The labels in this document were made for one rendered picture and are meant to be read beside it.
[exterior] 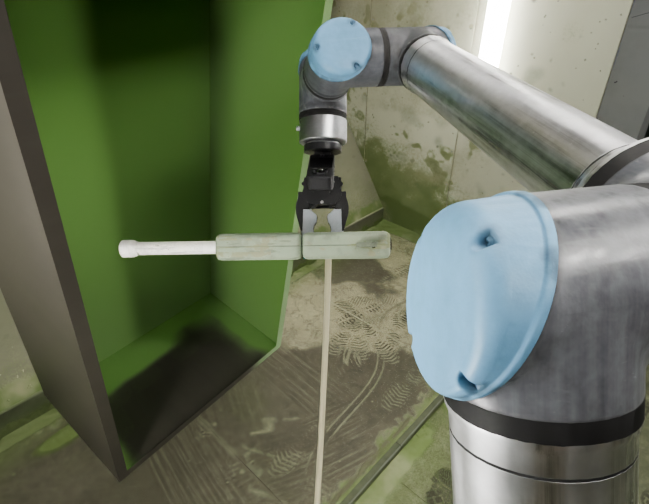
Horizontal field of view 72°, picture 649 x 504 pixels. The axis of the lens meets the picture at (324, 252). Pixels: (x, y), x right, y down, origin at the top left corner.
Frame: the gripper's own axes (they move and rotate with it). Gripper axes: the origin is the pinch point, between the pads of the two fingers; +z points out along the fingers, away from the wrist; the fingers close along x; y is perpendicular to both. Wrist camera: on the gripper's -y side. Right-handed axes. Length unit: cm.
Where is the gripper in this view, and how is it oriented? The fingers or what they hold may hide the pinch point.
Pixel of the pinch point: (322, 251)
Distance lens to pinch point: 83.1
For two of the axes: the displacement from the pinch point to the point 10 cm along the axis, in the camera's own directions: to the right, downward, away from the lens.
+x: -10.0, 0.0, 0.4
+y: 0.4, -0.1, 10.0
